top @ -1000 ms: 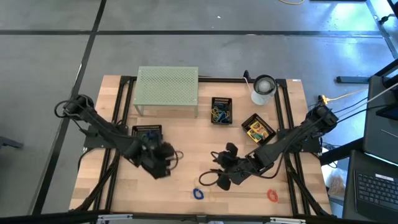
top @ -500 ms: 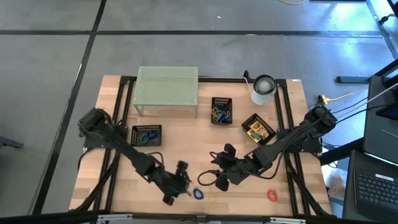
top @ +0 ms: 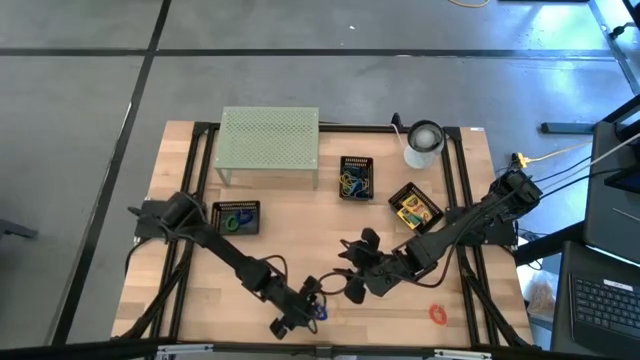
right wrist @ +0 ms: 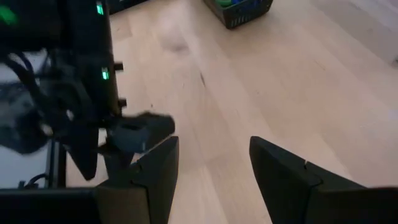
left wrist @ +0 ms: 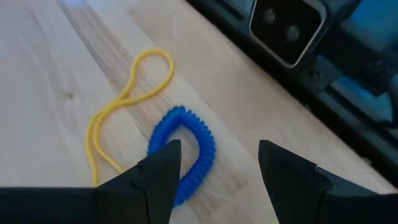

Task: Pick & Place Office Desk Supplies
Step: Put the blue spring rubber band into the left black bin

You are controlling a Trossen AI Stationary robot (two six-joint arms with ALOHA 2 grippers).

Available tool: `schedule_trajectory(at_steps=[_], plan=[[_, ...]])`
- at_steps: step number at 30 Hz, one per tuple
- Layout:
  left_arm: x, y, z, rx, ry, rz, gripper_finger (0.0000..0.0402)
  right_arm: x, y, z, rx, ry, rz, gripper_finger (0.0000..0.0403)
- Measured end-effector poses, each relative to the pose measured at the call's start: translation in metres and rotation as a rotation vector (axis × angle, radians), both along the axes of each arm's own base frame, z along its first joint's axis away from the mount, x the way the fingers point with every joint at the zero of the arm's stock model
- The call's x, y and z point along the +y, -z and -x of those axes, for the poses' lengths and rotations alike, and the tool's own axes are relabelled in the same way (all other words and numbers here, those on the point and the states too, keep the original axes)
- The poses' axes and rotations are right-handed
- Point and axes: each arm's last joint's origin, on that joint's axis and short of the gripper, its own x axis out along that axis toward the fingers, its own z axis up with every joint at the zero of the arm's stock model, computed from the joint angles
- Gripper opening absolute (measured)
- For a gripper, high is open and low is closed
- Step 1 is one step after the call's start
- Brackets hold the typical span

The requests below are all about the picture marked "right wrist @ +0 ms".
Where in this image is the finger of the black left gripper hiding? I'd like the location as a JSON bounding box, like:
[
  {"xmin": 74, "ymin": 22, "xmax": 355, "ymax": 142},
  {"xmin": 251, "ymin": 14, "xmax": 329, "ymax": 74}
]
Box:
[
  {"xmin": 65, "ymin": 124, "xmax": 100, "ymax": 182},
  {"xmin": 101, "ymin": 149, "xmax": 135, "ymax": 187}
]

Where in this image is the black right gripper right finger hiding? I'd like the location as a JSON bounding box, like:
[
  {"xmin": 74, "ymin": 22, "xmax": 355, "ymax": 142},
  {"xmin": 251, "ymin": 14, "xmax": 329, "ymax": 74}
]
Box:
[{"xmin": 249, "ymin": 135, "xmax": 367, "ymax": 224}]

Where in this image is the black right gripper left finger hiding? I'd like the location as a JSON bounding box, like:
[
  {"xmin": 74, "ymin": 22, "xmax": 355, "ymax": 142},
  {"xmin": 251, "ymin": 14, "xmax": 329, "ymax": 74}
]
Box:
[{"xmin": 96, "ymin": 136, "xmax": 180, "ymax": 224}]

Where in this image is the blue coil keychain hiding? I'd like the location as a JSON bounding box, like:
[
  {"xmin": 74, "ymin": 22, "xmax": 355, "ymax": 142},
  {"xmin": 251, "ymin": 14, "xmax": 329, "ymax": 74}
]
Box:
[{"xmin": 232, "ymin": 0, "xmax": 264, "ymax": 6}]

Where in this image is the large black plastic basket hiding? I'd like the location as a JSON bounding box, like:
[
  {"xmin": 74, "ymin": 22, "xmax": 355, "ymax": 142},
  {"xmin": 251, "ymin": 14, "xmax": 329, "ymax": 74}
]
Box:
[{"xmin": 203, "ymin": 0, "xmax": 275, "ymax": 30}]

